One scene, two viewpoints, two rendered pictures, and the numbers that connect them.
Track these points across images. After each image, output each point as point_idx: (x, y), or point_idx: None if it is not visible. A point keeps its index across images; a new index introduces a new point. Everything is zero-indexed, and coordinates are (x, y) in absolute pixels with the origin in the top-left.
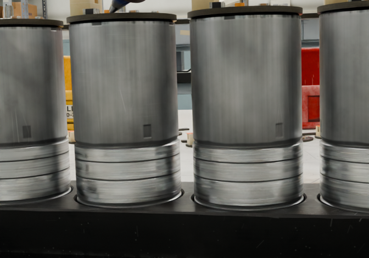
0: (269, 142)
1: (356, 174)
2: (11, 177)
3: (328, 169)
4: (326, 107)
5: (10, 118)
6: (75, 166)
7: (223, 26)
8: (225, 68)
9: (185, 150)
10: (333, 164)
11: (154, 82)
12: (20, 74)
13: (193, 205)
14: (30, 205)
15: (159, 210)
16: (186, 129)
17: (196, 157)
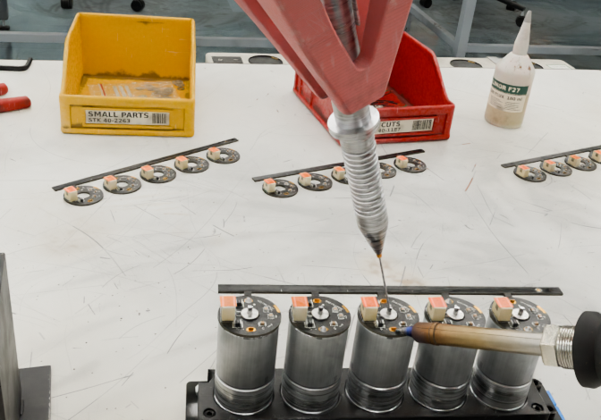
0: (462, 383)
1: (498, 395)
2: (325, 400)
3: (482, 386)
4: (488, 363)
5: (329, 375)
6: (353, 387)
7: None
8: (451, 357)
9: (269, 203)
10: (486, 387)
11: (409, 356)
12: (337, 355)
13: (417, 405)
14: (334, 412)
15: (406, 415)
16: (236, 141)
17: (421, 383)
